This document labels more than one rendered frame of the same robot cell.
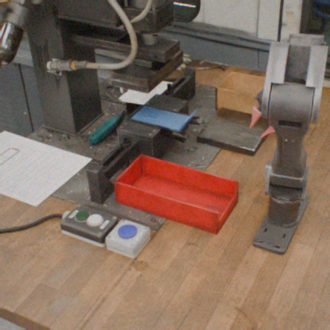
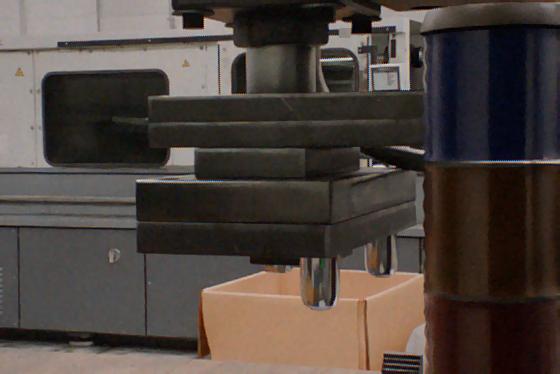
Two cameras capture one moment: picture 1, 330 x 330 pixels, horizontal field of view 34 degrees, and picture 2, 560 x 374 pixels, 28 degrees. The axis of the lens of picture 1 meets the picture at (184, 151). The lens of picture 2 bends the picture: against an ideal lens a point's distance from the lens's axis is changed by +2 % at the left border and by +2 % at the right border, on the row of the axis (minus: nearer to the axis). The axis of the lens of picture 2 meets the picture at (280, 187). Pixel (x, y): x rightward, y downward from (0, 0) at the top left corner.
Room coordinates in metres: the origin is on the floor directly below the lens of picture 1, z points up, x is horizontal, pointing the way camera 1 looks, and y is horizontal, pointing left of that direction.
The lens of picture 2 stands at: (1.78, 0.00, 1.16)
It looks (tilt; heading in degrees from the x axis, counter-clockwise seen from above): 3 degrees down; 173
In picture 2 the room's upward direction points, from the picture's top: 1 degrees counter-clockwise
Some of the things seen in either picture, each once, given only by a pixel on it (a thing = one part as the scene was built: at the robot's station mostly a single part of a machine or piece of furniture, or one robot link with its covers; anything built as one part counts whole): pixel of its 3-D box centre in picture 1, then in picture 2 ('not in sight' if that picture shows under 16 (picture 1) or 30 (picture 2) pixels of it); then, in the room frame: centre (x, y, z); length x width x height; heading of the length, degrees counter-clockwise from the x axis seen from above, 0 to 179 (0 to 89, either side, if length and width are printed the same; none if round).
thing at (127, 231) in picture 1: (127, 233); not in sight; (0.81, 0.12, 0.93); 0.04 x 0.04 x 0.02
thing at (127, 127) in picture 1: (154, 116); not in sight; (1.19, 0.08, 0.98); 0.20 x 0.10 x 0.01; 153
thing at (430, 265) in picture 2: not in sight; (492, 225); (1.49, 0.10, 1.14); 0.04 x 0.04 x 0.03
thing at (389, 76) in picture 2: not in sight; (393, 105); (-3.26, 1.19, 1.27); 0.23 x 0.18 x 0.38; 150
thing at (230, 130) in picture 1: (236, 130); not in sight; (1.23, -0.14, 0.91); 0.17 x 0.16 x 0.02; 153
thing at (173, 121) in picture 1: (163, 114); not in sight; (1.17, 0.05, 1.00); 0.15 x 0.07 x 0.03; 63
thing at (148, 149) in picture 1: (155, 130); not in sight; (1.19, 0.08, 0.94); 0.20 x 0.10 x 0.07; 153
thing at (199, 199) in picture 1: (176, 191); not in sight; (0.94, 0.02, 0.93); 0.25 x 0.12 x 0.06; 63
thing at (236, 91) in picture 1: (264, 99); not in sight; (1.36, -0.23, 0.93); 0.25 x 0.13 x 0.08; 63
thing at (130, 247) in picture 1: (128, 242); not in sight; (0.81, 0.12, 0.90); 0.07 x 0.07 x 0.06; 63
